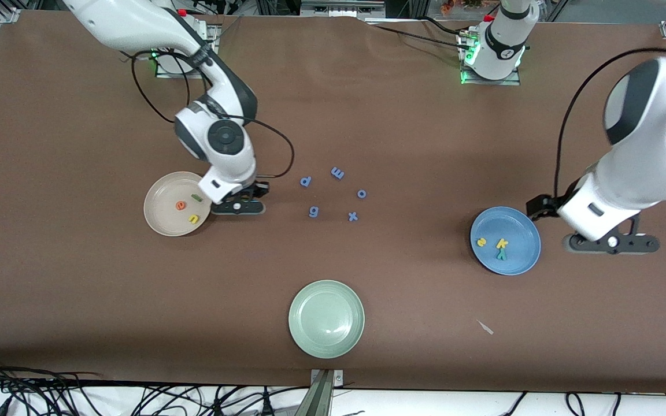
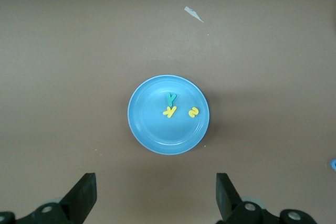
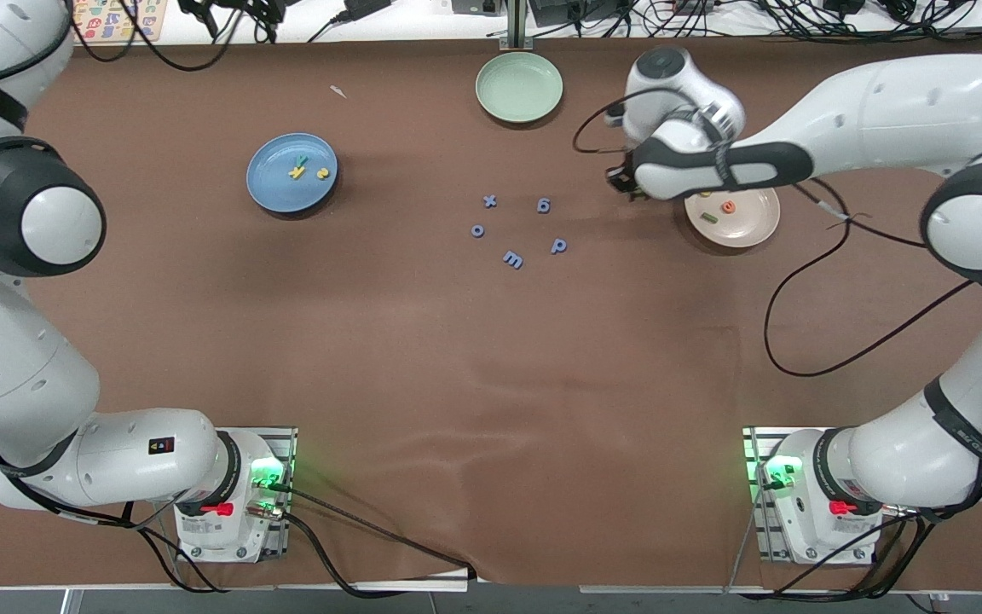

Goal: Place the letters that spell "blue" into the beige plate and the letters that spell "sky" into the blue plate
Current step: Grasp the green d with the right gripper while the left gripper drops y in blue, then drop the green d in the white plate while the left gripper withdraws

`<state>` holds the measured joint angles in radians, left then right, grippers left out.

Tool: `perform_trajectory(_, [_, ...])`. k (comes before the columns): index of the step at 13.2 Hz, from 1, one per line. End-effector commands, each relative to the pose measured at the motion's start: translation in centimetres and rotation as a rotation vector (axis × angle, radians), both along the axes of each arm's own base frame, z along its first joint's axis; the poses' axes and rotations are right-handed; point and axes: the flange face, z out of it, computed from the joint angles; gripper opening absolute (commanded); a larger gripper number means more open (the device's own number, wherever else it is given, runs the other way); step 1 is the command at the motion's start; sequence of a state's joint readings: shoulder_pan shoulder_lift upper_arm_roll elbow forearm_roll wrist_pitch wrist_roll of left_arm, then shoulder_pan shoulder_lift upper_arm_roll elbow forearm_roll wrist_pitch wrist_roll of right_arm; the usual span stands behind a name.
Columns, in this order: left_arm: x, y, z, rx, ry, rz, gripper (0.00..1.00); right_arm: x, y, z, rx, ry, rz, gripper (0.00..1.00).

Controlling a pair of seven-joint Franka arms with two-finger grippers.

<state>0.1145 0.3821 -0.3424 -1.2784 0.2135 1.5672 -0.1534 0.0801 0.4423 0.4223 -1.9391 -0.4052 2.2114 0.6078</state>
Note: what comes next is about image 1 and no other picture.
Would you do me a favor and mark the brown table mat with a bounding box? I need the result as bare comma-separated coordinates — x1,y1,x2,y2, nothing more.
0,10,666,395

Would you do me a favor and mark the thin black table cable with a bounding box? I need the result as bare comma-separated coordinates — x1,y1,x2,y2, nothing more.
367,22,468,51
419,16,471,38

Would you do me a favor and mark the pale green plate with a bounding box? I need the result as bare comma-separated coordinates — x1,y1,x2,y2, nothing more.
288,280,365,359

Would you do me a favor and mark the aluminium camera mount post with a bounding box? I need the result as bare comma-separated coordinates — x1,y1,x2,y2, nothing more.
308,369,345,416

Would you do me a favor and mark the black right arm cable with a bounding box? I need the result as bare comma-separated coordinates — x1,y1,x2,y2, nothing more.
131,51,295,179

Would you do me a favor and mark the grey equipment box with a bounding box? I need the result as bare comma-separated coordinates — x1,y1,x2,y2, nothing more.
299,0,386,18

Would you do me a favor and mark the blue plate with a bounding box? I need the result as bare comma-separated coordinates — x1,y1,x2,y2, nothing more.
470,206,542,276

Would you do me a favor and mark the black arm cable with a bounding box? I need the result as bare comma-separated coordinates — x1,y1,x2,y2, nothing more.
553,47,666,200
131,51,295,179

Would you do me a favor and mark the black tangled cable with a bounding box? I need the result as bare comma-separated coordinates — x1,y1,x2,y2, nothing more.
497,391,530,416
105,384,312,416
564,391,587,416
0,354,106,416

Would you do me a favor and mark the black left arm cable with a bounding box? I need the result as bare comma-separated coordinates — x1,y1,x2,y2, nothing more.
553,47,666,200

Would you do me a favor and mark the beige brown plate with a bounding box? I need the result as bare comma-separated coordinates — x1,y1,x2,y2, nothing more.
143,171,213,237

